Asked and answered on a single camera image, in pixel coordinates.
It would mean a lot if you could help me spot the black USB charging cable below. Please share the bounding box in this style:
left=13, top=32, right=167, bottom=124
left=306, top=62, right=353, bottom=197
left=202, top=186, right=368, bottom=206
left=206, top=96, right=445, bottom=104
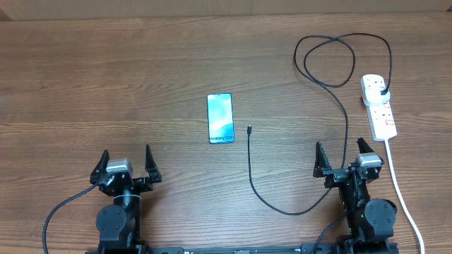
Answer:
left=246, top=32, right=393, bottom=217

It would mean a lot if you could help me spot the blue screen smartphone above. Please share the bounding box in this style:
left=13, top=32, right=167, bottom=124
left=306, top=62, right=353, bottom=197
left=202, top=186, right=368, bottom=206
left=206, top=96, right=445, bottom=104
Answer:
left=207, top=93, right=235, bottom=144

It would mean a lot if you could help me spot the white power strip cord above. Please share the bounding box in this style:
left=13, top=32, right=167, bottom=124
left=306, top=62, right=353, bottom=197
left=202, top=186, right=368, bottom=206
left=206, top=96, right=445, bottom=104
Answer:
left=383, top=138, right=426, bottom=254

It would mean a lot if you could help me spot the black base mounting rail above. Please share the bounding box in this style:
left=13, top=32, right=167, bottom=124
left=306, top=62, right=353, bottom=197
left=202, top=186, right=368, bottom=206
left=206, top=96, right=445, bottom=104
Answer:
left=85, top=243, right=399, bottom=254

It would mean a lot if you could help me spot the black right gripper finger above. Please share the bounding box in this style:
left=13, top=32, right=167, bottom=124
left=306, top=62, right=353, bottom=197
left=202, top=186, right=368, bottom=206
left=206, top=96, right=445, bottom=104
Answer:
left=313, top=142, right=332, bottom=178
left=357, top=138, right=374, bottom=154

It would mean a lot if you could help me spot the white power strip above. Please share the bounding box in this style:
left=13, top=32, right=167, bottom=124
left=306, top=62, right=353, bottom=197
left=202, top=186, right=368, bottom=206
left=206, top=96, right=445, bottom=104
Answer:
left=360, top=74, right=397, bottom=141

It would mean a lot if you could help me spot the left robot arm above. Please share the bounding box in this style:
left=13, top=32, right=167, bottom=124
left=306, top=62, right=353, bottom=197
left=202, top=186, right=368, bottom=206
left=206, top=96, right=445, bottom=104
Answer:
left=90, top=145, right=162, bottom=253

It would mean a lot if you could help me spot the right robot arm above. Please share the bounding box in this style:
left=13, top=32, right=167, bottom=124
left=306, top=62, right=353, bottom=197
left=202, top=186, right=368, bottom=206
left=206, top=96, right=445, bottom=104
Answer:
left=313, top=138, right=398, bottom=254

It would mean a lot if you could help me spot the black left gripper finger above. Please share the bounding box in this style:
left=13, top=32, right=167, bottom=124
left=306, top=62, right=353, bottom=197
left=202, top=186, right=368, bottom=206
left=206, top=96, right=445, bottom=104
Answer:
left=145, top=145, right=162, bottom=183
left=90, top=150, right=109, bottom=184

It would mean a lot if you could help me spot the white USB charger adapter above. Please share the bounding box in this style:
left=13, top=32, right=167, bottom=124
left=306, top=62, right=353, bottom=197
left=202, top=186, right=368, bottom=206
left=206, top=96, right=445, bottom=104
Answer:
left=362, top=87, right=391, bottom=106

